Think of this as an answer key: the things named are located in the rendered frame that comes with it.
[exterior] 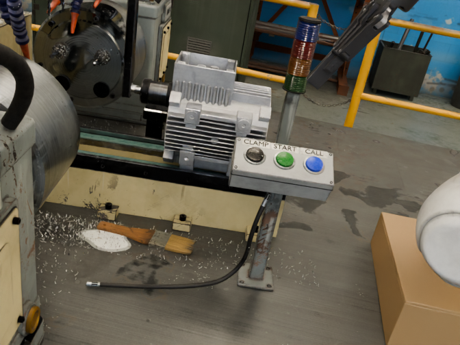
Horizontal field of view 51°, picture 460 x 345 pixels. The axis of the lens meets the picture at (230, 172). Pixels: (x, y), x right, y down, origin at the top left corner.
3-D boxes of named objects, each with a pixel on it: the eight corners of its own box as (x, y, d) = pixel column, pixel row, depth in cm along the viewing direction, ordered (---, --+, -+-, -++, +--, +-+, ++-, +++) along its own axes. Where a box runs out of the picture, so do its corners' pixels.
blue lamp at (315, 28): (295, 40, 122) (298, 21, 120) (293, 35, 127) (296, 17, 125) (318, 44, 122) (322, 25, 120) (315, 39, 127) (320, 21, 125)
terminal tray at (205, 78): (170, 98, 96) (174, 63, 93) (177, 83, 105) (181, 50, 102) (230, 108, 96) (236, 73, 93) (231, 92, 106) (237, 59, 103)
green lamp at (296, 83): (283, 91, 128) (287, 74, 126) (282, 84, 133) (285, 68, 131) (306, 95, 128) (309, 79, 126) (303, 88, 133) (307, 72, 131)
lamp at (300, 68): (287, 74, 126) (291, 57, 124) (285, 68, 131) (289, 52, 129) (309, 79, 126) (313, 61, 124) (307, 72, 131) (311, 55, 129)
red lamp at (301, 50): (291, 57, 124) (295, 40, 122) (289, 52, 129) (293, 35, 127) (313, 61, 124) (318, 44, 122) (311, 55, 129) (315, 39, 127)
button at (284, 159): (274, 170, 81) (276, 163, 79) (274, 155, 82) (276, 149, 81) (291, 172, 81) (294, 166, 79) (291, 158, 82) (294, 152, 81)
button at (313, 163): (303, 174, 81) (306, 168, 79) (303, 160, 82) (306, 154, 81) (321, 177, 81) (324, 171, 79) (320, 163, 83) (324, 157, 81)
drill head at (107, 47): (20, 111, 117) (16, 4, 106) (74, 67, 154) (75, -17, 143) (122, 127, 119) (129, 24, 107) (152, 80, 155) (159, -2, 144)
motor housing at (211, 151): (159, 176, 99) (168, 87, 91) (172, 139, 116) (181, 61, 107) (255, 192, 100) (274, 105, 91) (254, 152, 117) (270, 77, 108)
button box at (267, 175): (227, 186, 82) (231, 168, 78) (231, 153, 86) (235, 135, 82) (326, 202, 83) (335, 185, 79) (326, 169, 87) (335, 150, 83)
